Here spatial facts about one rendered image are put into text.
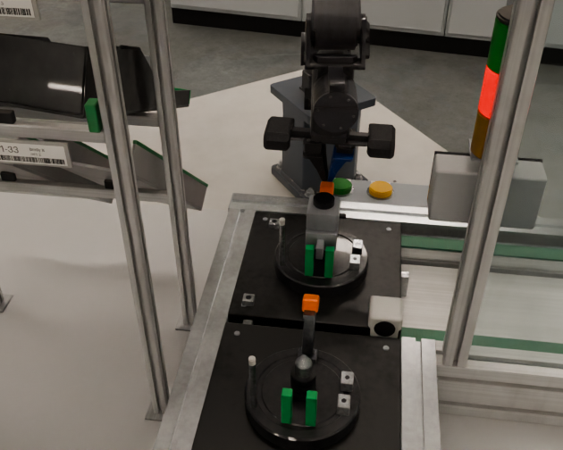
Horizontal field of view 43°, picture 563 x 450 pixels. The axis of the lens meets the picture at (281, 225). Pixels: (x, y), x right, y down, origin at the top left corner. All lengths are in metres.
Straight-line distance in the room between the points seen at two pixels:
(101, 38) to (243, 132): 0.95
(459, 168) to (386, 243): 0.34
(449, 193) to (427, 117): 2.66
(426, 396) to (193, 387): 0.29
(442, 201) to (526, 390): 0.31
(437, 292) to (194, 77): 2.83
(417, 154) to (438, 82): 2.27
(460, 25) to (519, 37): 3.35
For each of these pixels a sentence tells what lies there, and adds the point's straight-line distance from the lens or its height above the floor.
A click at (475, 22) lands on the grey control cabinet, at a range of 4.04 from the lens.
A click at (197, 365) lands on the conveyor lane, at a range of 0.96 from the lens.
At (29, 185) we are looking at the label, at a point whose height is 1.11.
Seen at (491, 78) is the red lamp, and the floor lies 1.35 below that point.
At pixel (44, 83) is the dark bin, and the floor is 1.33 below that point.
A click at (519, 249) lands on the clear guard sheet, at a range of 0.85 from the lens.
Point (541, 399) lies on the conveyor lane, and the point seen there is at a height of 0.91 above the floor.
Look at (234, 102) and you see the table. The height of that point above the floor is 0.86.
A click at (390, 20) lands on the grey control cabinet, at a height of 0.17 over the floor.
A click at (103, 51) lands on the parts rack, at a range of 0.69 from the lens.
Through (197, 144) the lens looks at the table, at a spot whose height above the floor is 0.86.
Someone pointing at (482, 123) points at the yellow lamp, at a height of 1.30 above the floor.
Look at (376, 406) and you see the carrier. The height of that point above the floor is 0.97.
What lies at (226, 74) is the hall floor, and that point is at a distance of 3.82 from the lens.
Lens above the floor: 1.68
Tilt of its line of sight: 38 degrees down
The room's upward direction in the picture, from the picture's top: straight up
